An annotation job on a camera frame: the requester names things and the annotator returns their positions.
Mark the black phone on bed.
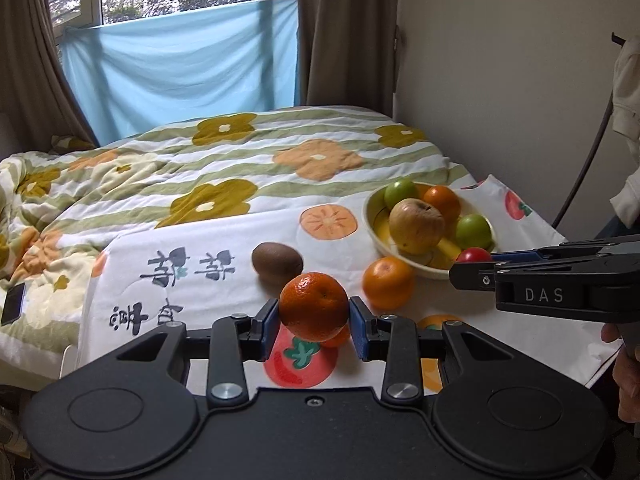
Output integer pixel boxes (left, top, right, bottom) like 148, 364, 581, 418
1, 283, 25, 326

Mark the red cherry tomato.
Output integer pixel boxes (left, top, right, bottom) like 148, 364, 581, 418
456, 247, 492, 263

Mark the large green apple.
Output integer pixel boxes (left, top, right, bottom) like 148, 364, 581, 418
383, 178, 419, 210

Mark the black cable on wall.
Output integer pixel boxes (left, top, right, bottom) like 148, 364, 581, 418
549, 34, 626, 231

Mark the small orange behind gripper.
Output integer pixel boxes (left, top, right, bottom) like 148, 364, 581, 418
361, 256, 416, 312

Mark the white hanging garment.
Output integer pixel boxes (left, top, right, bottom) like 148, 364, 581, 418
610, 36, 640, 229

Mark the brown kiwi fruit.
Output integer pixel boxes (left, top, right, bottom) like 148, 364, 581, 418
252, 242, 304, 285

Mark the floral striped quilt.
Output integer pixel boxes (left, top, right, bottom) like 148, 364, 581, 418
1, 106, 472, 391

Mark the brown right curtain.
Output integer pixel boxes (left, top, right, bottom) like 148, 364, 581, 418
298, 0, 398, 116

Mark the wrinkled old red apple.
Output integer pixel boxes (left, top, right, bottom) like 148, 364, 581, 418
388, 198, 445, 255

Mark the mandarin orange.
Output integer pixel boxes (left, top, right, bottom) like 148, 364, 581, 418
278, 272, 349, 342

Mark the brown curtain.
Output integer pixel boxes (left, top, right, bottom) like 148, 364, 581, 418
298, 0, 398, 116
1, 0, 98, 156

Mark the person right hand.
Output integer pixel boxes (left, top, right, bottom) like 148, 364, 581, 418
613, 344, 640, 424

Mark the cream bowl with duck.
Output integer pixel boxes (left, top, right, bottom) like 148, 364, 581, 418
362, 184, 498, 281

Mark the light blue window cloth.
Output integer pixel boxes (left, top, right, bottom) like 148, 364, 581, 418
61, 0, 298, 145

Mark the brown left curtain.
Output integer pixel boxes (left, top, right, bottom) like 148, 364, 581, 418
1, 0, 98, 156

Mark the small green apple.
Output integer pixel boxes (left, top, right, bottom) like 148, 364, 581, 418
456, 214, 494, 249

